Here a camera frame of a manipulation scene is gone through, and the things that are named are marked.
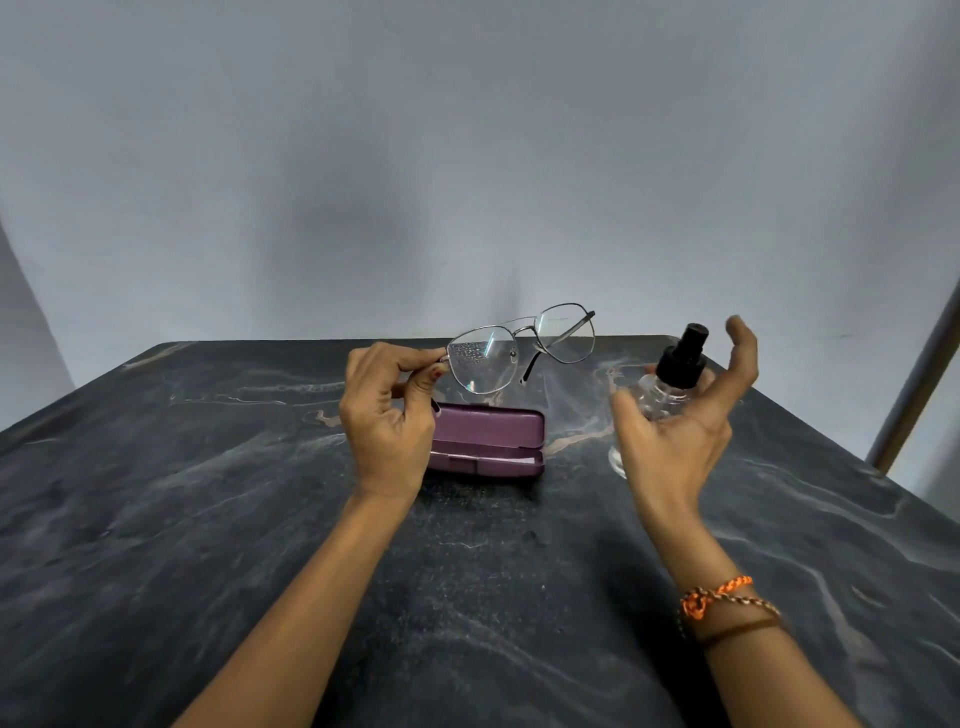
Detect person's right hand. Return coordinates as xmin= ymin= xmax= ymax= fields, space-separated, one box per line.
xmin=608 ymin=314 xmax=760 ymax=528

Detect person's left hand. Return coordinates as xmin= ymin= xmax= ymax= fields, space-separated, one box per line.
xmin=338 ymin=341 xmax=450 ymax=505

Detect metal frame eyeglasses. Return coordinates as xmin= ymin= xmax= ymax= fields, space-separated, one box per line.
xmin=437 ymin=302 xmax=598 ymax=397

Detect clear spray bottle black cap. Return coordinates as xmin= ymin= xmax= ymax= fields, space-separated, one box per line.
xmin=608 ymin=322 xmax=712 ymax=481

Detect person's left forearm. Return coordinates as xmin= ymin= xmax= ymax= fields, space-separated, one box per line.
xmin=171 ymin=489 xmax=420 ymax=728

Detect person's right forearm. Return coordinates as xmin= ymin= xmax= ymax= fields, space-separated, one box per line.
xmin=642 ymin=513 xmax=865 ymax=728

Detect purple eyeglasses case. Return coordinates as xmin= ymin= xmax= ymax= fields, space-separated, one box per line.
xmin=425 ymin=401 xmax=548 ymax=482

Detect orange thread bracelet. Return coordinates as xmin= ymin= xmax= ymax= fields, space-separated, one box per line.
xmin=678 ymin=574 xmax=755 ymax=623

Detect braided beige thread bracelet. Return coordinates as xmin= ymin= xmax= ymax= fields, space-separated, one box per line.
xmin=708 ymin=594 xmax=783 ymax=621

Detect dark brown cord bracelet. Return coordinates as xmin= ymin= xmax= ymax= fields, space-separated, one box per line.
xmin=696 ymin=616 xmax=790 ymax=651

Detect slanted metal post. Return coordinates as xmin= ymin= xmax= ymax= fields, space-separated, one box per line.
xmin=865 ymin=276 xmax=960 ymax=476

